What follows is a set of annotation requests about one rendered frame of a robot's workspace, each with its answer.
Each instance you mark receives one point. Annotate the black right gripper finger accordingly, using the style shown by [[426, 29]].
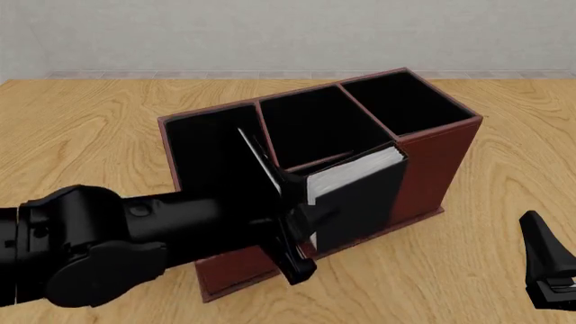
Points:
[[544, 249]]

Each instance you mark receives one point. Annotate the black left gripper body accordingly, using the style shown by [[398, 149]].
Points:
[[290, 249]]

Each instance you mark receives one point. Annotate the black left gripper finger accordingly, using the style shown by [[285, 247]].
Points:
[[298, 185], [312, 219]]

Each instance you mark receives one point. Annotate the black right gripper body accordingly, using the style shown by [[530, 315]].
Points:
[[551, 295]]

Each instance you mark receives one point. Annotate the black book with white pages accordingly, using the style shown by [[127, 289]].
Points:
[[360, 202]]

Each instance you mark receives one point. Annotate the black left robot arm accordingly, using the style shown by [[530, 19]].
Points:
[[135, 229]]

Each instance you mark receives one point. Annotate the red-brown desk caddy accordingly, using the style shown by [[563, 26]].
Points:
[[432, 168]]

